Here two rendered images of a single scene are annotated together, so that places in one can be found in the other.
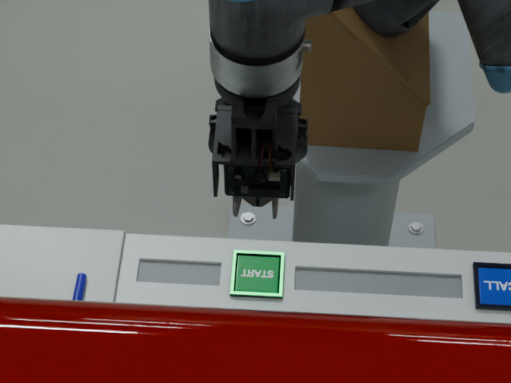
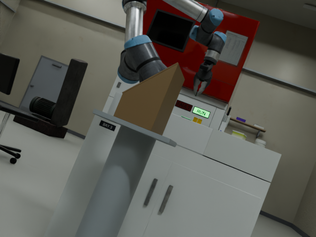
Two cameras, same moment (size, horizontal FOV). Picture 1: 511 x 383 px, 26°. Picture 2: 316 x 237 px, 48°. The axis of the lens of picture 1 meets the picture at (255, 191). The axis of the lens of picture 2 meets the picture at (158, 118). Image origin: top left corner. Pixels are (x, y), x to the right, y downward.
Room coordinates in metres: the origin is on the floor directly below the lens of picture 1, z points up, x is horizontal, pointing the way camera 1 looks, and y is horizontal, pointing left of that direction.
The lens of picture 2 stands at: (2.48, 0.12, 0.78)
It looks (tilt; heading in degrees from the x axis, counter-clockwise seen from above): 4 degrees up; 188
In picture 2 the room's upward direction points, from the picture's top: 22 degrees clockwise
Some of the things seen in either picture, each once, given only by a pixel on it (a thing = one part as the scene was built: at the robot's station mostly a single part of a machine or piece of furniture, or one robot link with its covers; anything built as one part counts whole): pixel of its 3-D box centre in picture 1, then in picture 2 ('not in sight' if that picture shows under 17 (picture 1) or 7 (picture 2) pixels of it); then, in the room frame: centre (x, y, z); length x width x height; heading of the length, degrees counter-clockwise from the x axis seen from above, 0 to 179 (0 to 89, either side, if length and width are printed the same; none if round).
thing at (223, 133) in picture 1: (256, 121); (206, 70); (0.60, 0.00, 1.25); 0.09 x 0.08 x 0.12; 177
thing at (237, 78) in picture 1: (260, 51); (211, 56); (0.61, 0.00, 1.33); 0.08 x 0.08 x 0.05
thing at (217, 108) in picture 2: not in sight; (162, 110); (0.02, -0.22, 1.02); 0.81 x 0.03 x 0.40; 87
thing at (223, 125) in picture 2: not in sight; (223, 125); (0.38, 0.20, 1.03); 0.06 x 0.04 x 0.13; 177
